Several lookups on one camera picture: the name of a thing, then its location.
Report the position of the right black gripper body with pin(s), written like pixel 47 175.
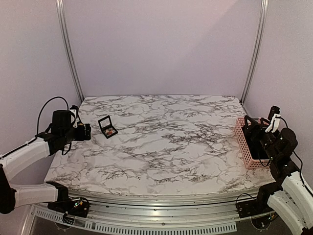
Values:
pixel 255 132

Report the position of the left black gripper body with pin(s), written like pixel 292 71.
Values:
pixel 80 136

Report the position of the black t-shirt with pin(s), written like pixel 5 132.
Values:
pixel 248 124

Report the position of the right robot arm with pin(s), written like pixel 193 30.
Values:
pixel 288 195

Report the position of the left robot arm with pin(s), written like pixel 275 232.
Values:
pixel 65 128

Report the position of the black open brooch case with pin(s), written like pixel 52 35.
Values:
pixel 106 127

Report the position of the pink perforated plastic basket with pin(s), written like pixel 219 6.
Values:
pixel 249 162

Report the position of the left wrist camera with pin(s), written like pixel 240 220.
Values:
pixel 75 119

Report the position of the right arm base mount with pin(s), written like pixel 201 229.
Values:
pixel 248 206

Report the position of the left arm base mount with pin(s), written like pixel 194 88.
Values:
pixel 76 206

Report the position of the aluminium front rail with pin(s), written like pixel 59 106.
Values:
pixel 194 214

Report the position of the left aluminium frame post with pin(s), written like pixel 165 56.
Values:
pixel 66 41

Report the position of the aluminium frame post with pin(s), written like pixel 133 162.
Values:
pixel 256 50
pixel 66 41

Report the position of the right aluminium frame post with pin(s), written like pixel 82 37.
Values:
pixel 256 50

